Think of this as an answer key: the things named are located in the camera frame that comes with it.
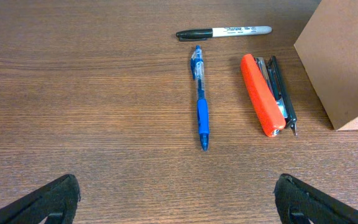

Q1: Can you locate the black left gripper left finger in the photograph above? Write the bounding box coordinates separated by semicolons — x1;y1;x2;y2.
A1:
0;174;80;223

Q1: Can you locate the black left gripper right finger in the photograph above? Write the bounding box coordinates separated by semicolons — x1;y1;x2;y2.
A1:
274;174;358;224

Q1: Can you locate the orange black stapler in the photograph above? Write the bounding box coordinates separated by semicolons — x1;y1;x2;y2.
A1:
241;54;298;138

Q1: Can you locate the brown cardboard box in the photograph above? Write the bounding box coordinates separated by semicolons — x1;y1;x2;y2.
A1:
294;0;358;131

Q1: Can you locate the blue ballpoint pen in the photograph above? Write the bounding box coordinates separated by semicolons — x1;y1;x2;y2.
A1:
190;45;210;151

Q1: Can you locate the black sharpie marker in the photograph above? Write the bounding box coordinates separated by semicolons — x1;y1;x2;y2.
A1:
175;26;272;42

